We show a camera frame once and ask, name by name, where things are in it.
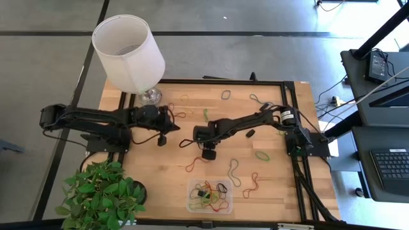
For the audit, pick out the black caster wheel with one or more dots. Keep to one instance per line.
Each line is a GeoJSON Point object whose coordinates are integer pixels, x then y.
{"type": "Point", "coordinates": [359, 192]}

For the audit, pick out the black keyboard desk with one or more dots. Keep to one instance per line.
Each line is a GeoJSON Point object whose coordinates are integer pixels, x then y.
{"type": "Point", "coordinates": [364, 172]}

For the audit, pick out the black thin rubber band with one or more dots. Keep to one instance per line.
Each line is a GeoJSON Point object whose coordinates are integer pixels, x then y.
{"type": "Point", "coordinates": [217, 188]}
{"type": "Point", "coordinates": [180, 143]}

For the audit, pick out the dark blue rubber band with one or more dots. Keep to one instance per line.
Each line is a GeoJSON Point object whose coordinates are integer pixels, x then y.
{"type": "Point", "coordinates": [255, 99]}

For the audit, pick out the black arched fixture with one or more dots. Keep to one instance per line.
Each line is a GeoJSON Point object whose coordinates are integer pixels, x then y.
{"type": "Point", "coordinates": [253, 76]}

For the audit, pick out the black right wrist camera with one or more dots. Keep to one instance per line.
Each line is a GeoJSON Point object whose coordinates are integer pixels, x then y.
{"type": "Point", "coordinates": [209, 155]}

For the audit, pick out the red rubber band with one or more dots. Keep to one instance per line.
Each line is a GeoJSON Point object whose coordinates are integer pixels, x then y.
{"type": "Point", "coordinates": [256, 182]}
{"type": "Point", "coordinates": [225, 209]}
{"type": "Point", "coordinates": [183, 113]}
{"type": "Point", "coordinates": [209, 183]}
{"type": "Point", "coordinates": [188, 166]}

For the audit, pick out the green leafy plant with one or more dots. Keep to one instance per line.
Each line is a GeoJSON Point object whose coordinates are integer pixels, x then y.
{"type": "Point", "coordinates": [99, 198]}

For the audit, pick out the black power adapter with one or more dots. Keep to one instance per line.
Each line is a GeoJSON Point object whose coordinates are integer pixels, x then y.
{"type": "Point", "coordinates": [377, 67]}

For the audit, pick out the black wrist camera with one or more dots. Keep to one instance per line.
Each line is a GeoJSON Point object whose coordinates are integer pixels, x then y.
{"type": "Point", "coordinates": [162, 140]}
{"type": "Point", "coordinates": [209, 155]}

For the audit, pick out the glass lamp base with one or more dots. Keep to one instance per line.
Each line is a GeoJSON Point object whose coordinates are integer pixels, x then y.
{"type": "Point", "coordinates": [150, 97]}

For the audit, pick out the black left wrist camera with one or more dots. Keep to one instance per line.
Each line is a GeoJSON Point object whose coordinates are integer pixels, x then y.
{"type": "Point", "coordinates": [162, 140]}

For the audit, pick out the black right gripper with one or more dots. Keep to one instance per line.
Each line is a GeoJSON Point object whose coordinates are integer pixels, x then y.
{"type": "Point", "coordinates": [204, 134]}

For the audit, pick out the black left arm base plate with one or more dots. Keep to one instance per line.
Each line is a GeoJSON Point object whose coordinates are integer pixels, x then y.
{"type": "Point", "coordinates": [105, 145]}

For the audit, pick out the black camera stand frame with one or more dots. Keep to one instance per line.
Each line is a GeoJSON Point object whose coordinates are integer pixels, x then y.
{"type": "Point", "coordinates": [380, 34]}

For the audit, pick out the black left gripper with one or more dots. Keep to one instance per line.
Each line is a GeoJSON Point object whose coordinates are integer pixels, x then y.
{"type": "Point", "coordinates": [151, 116]}

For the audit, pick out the white power strip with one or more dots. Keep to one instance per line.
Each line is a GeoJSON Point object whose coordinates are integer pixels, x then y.
{"type": "Point", "coordinates": [335, 101]}

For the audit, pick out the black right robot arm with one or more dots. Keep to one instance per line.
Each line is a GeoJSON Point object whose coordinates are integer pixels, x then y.
{"type": "Point", "coordinates": [243, 121]}

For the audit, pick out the clear plastic bin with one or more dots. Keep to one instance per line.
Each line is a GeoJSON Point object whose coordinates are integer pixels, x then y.
{"type": "Point", "coordinates": [189, 182]}

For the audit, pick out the grey chair leg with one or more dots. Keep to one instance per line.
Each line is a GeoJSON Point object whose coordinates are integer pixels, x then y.
{"type": "Point", "coordinates": [9, 147]}

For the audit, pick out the white lampshade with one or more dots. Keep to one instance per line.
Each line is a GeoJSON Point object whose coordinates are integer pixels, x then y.
{"type": "Point", "coordinates": [128, 57]}

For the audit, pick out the black keyboard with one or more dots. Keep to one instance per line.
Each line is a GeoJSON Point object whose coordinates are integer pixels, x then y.
{"type": "Point", "coordinates": [393, 169]}

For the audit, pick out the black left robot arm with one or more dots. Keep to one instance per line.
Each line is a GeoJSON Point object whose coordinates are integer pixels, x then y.
{"type": "Point", "coordinates": [96, 116]}

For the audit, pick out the black plant pot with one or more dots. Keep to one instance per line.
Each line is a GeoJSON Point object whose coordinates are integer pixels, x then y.
{"type": "Point", "coordinates": [142, 191]}

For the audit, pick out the white label strip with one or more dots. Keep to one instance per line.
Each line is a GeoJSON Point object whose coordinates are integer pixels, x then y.
{"type": "Point", "coordinates": [295, 226]}

